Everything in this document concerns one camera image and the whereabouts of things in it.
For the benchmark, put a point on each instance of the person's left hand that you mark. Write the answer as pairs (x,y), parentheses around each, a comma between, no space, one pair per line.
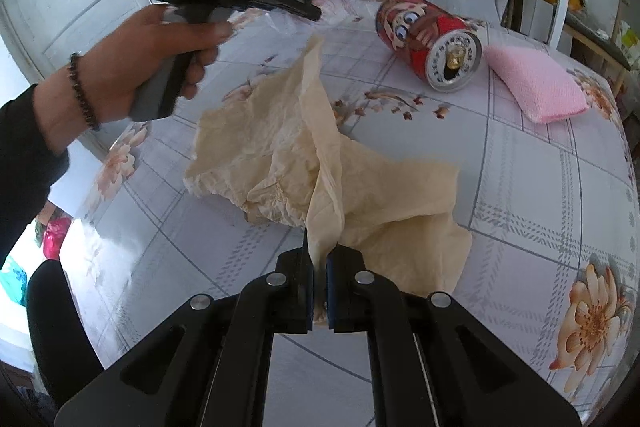
(130,57)

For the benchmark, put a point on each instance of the wooden chair with dark cushion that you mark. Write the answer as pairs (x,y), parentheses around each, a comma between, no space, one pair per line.
(600,22)

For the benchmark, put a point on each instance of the red cartoon print can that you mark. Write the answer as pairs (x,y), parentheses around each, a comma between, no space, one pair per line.
(415,32)

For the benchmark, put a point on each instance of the pink sponge cloth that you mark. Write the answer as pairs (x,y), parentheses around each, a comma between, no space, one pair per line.
(535,82)

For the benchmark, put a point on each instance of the pink red bag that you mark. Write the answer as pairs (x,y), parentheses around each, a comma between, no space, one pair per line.
(56,237)

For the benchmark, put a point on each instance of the person's black trouser leg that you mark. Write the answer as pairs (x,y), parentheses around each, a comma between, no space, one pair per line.
(55,332)

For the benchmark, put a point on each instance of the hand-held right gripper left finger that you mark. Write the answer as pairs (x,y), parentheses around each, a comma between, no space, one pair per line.
(295,302)

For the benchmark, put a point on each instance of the beige paper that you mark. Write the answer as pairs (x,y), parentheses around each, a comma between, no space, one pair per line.
(260,157)

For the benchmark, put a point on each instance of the yellow white shopping bag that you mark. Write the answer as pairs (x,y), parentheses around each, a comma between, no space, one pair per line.
(629,42)

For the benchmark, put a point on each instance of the person's left forearm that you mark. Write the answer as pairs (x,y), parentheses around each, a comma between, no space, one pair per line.
(30,147)

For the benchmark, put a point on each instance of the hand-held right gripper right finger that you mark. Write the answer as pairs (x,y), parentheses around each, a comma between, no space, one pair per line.
(332,302)

